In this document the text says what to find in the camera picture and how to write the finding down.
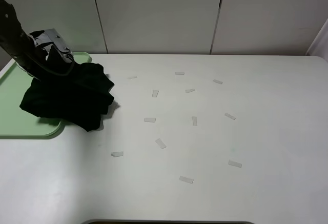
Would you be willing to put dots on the clear tape marker bottom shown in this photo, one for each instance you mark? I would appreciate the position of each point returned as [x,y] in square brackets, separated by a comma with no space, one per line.
[186,179]

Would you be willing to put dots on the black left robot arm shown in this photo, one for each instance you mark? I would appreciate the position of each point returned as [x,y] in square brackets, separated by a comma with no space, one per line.
[13,38]

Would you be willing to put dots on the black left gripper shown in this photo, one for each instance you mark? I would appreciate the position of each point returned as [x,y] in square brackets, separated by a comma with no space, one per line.
[46,66]

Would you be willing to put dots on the clear tape marker lower left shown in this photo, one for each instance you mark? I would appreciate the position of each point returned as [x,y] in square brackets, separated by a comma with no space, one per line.
[117,154]

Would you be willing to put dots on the clear tape marker lower centre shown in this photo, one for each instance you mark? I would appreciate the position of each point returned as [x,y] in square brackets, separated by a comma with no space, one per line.
[160,143]

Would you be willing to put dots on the clear tape marker centre left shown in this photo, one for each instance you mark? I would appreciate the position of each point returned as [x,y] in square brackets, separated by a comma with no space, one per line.
[150,120]

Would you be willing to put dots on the black short sleeve shirt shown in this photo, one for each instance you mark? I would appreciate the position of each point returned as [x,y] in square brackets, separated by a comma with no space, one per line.
[81,98]

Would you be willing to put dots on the light green plastic tray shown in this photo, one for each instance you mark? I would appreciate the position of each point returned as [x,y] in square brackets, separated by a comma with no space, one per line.
[15,122]

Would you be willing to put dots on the clear tape marker mid right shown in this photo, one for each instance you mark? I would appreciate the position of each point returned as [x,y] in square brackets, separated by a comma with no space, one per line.
[229,116]

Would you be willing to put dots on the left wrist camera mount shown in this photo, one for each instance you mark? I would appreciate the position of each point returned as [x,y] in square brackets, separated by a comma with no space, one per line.
[50,38]

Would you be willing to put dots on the clear tape marker lower right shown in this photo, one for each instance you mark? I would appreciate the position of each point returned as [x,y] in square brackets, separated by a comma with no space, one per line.
[234,164]

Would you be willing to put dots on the clear tape marker middle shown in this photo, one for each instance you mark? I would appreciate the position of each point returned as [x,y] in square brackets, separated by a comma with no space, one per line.
[155,93]

